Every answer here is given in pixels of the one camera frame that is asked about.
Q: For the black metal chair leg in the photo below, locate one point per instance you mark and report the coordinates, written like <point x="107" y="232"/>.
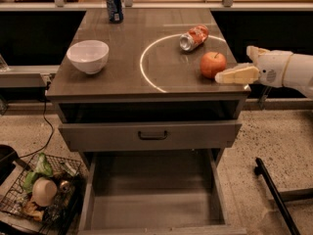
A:
<point x="280" y="197"/>

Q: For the open bottom drawer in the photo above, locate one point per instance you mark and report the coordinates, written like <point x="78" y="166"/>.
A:
<point x="155" y="193"/>

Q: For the closed drawer with handle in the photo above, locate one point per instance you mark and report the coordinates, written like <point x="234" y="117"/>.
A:
<point x="149" y="136"/>

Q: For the beige cup in basket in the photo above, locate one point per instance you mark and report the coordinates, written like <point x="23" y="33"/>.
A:
<point x="44" y="191"/>

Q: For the white bowl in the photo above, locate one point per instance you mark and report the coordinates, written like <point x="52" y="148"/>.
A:
<point x="89" y="56"/>

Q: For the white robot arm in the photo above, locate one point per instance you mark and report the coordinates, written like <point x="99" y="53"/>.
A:
<point x="298" y="74"/>

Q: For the blue soda can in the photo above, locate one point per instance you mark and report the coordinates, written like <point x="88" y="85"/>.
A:
<point x="114" y="8"/>

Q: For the black wire basket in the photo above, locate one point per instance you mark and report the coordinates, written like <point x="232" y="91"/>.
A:
<point x="57" y="218"/>

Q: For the crushed orange soda can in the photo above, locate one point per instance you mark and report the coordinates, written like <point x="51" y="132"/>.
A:
<point x="193" y="38"/>

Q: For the grey drawer cabinet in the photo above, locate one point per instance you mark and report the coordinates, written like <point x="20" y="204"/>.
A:
<point x="148" y="77"/>

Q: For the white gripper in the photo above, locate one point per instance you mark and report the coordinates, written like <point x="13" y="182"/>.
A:
<point x="273" y="68"/>

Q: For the red apple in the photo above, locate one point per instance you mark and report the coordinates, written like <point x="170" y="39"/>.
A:
<point x="212" y="63"/>

